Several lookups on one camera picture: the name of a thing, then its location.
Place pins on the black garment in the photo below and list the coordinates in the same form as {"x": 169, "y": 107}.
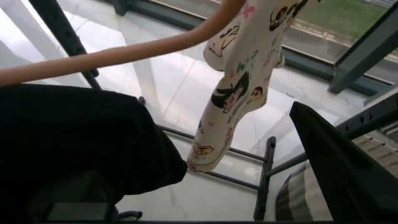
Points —
{"x": 77, "y": 130}

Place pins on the pink clothes hanger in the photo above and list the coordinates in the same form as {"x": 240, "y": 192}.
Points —
{"x": 124, "y": 53}

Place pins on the cream printed garment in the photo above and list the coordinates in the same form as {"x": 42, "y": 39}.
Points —
{"x": 245, "y": 62}

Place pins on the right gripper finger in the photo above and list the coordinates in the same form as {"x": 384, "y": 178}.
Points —
{"x": 351, "y": 193}

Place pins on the window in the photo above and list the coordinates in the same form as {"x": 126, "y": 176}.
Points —
{"x": 357, "y": 60}

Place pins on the white laundry basket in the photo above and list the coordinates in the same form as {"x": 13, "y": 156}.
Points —
{"x": 295, "y": 202}

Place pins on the black clothes rack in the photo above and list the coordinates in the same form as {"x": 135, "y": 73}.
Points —
{"x": 65, "y": 34}

